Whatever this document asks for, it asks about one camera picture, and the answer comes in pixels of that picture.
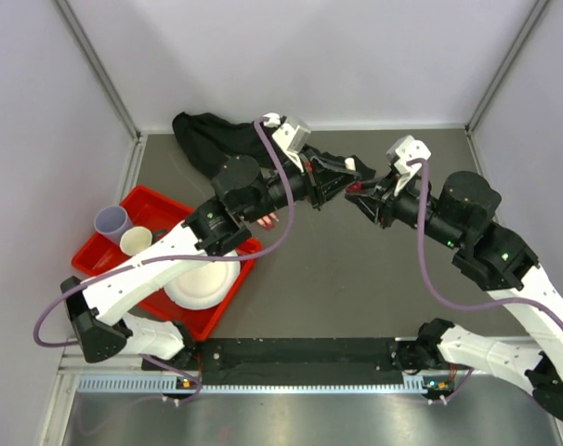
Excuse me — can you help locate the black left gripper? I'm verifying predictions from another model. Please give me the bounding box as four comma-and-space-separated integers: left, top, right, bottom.
243, 146, 360, 225

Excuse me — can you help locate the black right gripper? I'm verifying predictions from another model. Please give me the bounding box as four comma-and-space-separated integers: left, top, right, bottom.
346, 169, 463, 250

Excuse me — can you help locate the red nail polish bottle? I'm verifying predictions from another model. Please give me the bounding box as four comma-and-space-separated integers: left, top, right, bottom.
346, 182, 362, 193

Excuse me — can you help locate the white nail polish cap brush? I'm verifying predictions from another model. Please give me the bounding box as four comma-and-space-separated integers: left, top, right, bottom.
345, 157, 356, 171

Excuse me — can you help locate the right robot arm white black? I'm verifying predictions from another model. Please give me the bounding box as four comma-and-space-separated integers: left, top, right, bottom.
346, 171, 563, 422

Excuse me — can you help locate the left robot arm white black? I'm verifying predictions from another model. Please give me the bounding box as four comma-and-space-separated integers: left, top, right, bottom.
61, 148, 362, 369

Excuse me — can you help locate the mannequin hand with red nails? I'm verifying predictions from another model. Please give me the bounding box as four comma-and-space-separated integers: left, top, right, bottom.
257, 213, 279, 230

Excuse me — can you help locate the black cloth garment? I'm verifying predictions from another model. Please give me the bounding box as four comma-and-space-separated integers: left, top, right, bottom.
171, 111, 377, 180

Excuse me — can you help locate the white paper plate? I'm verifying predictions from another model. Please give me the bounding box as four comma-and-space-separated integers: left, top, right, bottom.
164, 260, 241, 310

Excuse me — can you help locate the dark green mug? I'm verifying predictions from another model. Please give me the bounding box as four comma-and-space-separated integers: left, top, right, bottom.
152, 230, 167, 241

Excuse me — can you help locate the red plastic tray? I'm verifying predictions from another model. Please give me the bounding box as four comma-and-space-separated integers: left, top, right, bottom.
72, 186, 255, 341

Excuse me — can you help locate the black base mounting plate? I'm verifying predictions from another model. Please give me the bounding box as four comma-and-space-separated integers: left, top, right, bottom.
170, 337, 452, 387

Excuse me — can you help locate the purple plastic cup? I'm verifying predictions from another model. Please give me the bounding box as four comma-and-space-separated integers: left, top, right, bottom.
94, 205, 133, 245

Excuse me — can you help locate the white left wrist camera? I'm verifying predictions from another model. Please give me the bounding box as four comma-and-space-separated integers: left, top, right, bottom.
262, 112, 311, 171

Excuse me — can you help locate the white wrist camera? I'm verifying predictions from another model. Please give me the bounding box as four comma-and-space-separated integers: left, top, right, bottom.
386, 135, 431, 196
262, 112, 311, 171

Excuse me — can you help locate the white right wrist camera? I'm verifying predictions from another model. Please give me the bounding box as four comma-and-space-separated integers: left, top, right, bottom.
386, 135, 431, 196

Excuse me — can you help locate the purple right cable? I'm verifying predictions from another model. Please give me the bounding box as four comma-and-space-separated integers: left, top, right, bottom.
406, 158, 563, 348

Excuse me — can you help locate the grey slotted cable duct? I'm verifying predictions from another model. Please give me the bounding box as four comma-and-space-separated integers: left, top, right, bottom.
76, 374, 454, 396

